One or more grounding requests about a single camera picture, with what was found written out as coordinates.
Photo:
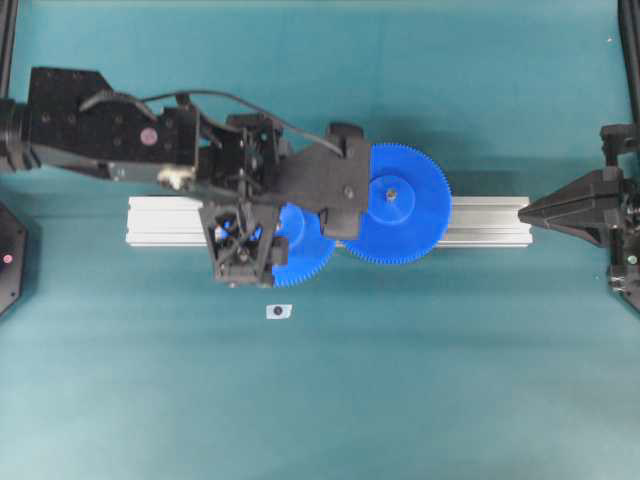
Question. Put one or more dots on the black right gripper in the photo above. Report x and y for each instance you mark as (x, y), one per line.
(234, 173)

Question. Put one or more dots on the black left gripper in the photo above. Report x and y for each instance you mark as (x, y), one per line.
(622, 222)

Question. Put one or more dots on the small blue gear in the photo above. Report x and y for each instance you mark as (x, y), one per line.
(308, 250)

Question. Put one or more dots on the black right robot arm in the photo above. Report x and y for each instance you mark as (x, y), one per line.
(74, 120)

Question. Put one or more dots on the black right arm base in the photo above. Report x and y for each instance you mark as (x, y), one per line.
(13, 248)

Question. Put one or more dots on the large blue gear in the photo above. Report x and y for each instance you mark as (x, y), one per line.
(407, 229)

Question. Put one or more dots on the white marker sticker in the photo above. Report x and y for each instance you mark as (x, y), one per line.
(278, 311)

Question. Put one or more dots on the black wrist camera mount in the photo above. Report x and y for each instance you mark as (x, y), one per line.
(333, 185)

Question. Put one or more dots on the aluminium extrusion rail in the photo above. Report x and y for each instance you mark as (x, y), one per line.
(476, 222)

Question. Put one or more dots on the black frame rail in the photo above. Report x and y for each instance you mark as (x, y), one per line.
(628, 21)

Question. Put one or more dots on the black vertical frame post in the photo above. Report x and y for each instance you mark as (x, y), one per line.
(8, 18)

